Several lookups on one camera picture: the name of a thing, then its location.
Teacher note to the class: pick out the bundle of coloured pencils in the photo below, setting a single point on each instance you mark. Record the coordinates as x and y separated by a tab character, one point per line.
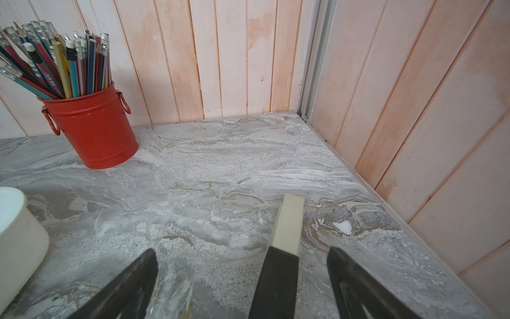
55	66

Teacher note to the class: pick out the white plastic storage box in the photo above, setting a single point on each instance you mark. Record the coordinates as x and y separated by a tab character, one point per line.
24	244

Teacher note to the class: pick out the red metal pencil bucket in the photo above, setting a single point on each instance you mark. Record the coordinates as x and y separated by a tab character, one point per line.
96	126

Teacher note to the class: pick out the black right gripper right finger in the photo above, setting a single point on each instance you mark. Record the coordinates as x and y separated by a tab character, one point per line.
358	294

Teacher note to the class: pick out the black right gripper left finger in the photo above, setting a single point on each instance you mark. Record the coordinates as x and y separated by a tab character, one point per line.
126	296

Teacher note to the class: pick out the black and cream utility knife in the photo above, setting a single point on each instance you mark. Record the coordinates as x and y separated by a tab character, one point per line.
277	286

